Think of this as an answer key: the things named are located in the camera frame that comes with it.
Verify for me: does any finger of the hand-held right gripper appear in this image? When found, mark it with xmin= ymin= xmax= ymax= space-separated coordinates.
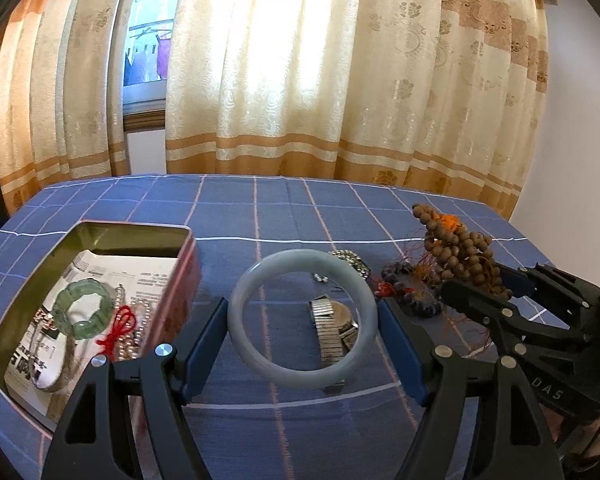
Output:
xmin=497 ymin=264 xmax=600 ymax=329
xmin=440 ymin=279 xmax=577 ymax=362

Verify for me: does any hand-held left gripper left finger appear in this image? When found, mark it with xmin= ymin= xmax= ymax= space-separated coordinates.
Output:
xmin=41 ymin=297 xmax=229 ymax=480

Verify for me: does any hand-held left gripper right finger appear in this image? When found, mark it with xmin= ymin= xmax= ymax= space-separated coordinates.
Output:
xmin=377 ymin=298 xmax=563 ymax=480

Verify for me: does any pale jade bangle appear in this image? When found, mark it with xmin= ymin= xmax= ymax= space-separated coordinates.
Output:
xmin=227 ymin=249 xmax=380 ymax=390

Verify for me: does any brown wooden bead necklace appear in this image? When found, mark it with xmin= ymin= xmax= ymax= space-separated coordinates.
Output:
xmin=411 ymin=202 xmax=512 ymax=352

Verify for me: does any white pearl necklace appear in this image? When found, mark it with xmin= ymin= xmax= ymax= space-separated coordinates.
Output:
xmin=112 ymin=283 xmax=154 ymax=361

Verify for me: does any pink metal tin box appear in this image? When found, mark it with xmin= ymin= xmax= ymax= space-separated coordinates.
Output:
xmin=0 ymin=220 xmax=202 ymax=434

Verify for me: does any silver bangle with red knot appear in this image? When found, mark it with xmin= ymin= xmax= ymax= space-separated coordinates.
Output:
xmin=34 ymin=305 xmax=138 ymax=394

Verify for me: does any green jade bracelet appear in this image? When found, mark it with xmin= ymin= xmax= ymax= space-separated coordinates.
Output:
xmin=52 ymin=280 xmax=116 ymax=341

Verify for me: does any silver wrist watch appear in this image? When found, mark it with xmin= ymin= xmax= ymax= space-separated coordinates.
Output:
xmin=308 ymin=295 xmax=362 ymax=394

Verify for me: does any printed paper sheet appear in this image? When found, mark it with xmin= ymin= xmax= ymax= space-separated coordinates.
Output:
xmin=5 ymin=252 xmax=179 ymax=412

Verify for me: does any blue checked tablecloth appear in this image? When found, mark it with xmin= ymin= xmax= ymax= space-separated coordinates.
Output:
xmin=0 ymin=173 xmax=600 ymax=480

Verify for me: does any wide cream orange curtain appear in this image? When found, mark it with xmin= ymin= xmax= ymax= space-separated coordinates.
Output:
xmin=164 ymin=0 xmax=551 ymax=222

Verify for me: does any window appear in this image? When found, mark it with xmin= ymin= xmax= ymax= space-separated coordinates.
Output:
xmin=122 ymin=0 xmax=184 ymax=117

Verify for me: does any narrow cream orange curtain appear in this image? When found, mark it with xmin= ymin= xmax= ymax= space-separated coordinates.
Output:
xmin=0 ymin=0 xmax=132 ymax=217

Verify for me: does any dark blue bead bracelet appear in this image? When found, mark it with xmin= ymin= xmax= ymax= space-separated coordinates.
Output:
xmin=377 ymin=260 xmax=444 ymax=317

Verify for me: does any metallic bead bracelet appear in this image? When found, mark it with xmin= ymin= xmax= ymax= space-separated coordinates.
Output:
xmin=312 ymin=249 xmax=371 ymax=285

